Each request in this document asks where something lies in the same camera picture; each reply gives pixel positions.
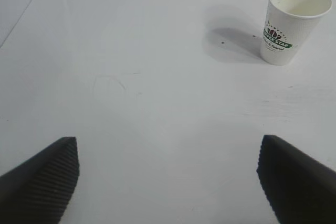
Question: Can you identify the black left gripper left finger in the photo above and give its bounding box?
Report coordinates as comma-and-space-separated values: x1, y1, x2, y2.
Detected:
0, 136, 80, 224

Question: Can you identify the white paper coffee cup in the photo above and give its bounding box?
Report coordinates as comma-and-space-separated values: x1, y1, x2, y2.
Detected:
260, 0, 333, 66

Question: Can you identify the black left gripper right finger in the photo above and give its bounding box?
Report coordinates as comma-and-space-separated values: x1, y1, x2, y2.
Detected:
256, 134, 336, 224

